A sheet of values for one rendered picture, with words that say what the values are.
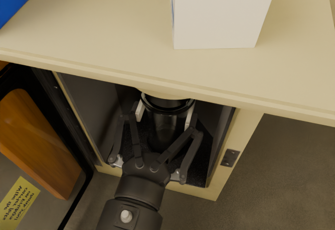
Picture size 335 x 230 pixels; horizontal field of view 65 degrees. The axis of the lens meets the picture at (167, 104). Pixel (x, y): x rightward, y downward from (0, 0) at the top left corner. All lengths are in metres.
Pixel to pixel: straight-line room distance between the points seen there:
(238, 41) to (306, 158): 0.69
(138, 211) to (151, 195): 0.04
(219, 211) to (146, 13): 0.59
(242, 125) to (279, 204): 0.41
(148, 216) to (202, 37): 0.29
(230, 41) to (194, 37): 0.02
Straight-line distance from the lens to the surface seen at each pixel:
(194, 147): 0.46
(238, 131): 0.39
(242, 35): 0.16
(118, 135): 0.48
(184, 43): 0.16
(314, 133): 0.89
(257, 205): 0.74
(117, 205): 0.40
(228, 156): 0.46
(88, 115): 0.51
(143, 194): 0.41
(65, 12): 0.20
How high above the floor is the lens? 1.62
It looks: 55 degrees down
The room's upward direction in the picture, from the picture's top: straight up
